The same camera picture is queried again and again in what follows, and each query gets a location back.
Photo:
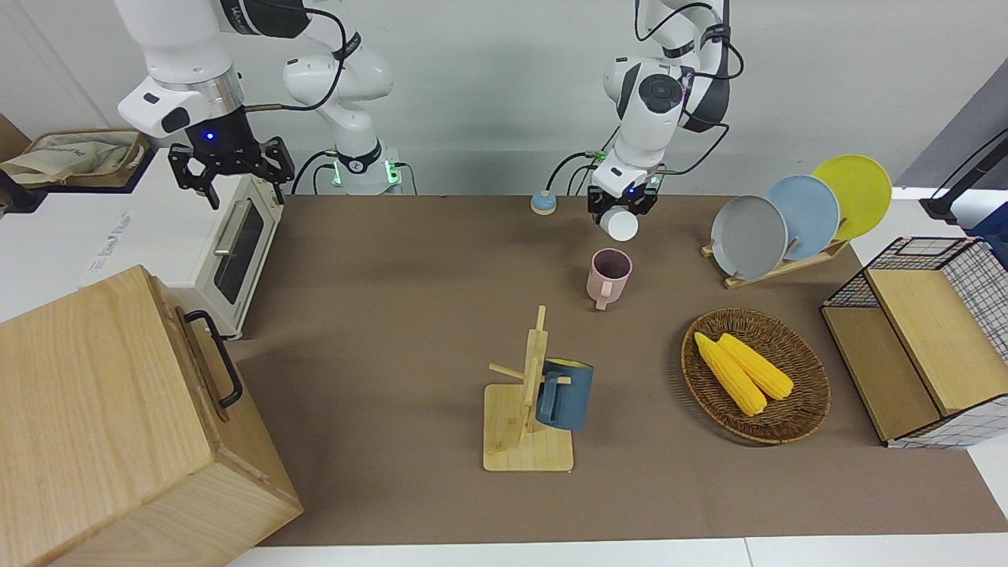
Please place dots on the yellow corn cob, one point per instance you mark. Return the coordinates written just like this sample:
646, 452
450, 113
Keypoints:
760, 370
732, 382

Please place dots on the wooden plate rack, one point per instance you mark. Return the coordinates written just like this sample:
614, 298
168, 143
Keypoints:
787, 266

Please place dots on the wooden mug tree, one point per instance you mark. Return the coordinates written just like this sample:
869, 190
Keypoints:
528, 457

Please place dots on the dark blue box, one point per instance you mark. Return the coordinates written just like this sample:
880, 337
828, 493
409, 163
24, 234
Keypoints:
992, 224

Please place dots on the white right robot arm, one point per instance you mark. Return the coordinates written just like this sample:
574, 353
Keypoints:
181, 47

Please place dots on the brown wooden tray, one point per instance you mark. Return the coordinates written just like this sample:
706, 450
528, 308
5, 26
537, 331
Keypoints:
144, 150

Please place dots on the white bottle with metal cap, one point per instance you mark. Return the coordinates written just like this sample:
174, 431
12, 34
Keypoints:
620, 227

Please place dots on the dark blue mug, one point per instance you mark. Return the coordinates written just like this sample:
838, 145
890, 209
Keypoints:
571, 402

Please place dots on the wooden cabinet box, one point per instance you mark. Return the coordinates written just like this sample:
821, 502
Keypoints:
94, 433

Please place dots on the brown table mat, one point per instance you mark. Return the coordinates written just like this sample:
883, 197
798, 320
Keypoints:
378, 441

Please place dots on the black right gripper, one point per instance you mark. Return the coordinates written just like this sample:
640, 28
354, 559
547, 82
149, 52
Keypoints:
224, 146

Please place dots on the pink mug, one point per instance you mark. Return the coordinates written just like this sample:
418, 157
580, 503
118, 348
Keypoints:
606, 287

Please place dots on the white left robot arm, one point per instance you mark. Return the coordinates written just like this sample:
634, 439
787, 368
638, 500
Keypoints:
654, 126

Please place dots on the brown wicker basket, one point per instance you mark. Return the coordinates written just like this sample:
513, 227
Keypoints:
709, 394

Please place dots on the grey plate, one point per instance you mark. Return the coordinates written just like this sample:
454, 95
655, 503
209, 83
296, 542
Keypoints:
748, 240

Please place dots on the black camera stand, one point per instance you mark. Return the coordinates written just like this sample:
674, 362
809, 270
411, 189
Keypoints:
939, 207

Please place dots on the beige cloth bag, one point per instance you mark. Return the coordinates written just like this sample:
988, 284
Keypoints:
63, 161

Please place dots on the light blue plate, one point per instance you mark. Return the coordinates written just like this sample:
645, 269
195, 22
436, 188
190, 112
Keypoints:
811, 209

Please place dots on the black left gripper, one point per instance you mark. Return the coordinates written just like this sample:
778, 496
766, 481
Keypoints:
622, 197

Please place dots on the black flat board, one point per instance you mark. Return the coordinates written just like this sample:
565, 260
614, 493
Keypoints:
24, 201

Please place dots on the cream toaster oven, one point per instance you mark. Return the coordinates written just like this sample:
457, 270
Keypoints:
181, 228

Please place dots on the yellow plate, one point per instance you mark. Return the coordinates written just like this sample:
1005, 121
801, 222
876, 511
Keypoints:
862, 189

